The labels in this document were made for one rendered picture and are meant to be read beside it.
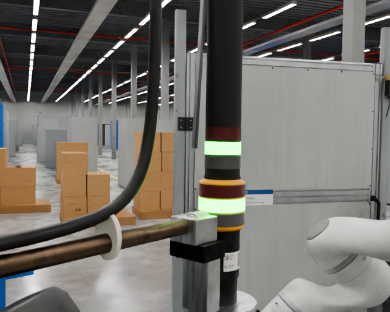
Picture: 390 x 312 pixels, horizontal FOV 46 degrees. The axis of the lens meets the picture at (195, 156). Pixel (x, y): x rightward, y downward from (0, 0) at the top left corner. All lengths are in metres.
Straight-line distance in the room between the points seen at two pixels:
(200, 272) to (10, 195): 9.23
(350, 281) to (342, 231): 0.12
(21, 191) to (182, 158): 7.52
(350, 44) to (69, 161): 4.74
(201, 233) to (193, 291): 0.06
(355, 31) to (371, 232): 6.41
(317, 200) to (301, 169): 0.19
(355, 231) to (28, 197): 8.79
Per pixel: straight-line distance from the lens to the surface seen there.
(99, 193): 7.98
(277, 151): 2.43
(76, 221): 0.32
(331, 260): 1.14
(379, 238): 1.07
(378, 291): 1.19
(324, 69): 2.58
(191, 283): 0.42
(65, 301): 0.49
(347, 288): 1.19
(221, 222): 0.42
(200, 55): 0.42
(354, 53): 7.33
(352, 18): 7.41
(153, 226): 0.37
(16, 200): 9.63
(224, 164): 0.41
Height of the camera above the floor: 1.61
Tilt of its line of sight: 3 degrees down
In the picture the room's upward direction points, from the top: 1 degrees clockwise
